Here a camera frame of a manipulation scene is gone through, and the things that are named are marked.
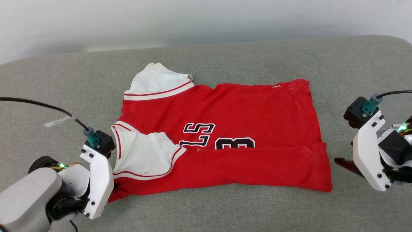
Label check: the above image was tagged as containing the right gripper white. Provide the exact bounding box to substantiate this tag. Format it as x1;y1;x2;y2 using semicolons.
334;110;395;192

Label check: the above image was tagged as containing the white cable label tag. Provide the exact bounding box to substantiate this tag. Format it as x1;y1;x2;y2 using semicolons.
44;115;76;128

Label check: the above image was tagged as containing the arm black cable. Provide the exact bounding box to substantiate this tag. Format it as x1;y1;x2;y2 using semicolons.
0;97;101;148
361;90;412;117

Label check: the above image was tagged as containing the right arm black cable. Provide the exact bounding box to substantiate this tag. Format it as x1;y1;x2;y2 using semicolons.
361;90;412;117

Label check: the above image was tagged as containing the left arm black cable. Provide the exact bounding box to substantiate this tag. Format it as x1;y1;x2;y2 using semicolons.
0;97;101;148

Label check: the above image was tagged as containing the red and white jersey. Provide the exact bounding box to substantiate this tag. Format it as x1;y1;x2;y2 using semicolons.
108;63;333;203

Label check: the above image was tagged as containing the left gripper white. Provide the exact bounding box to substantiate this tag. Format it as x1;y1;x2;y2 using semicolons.
79;144;114;220

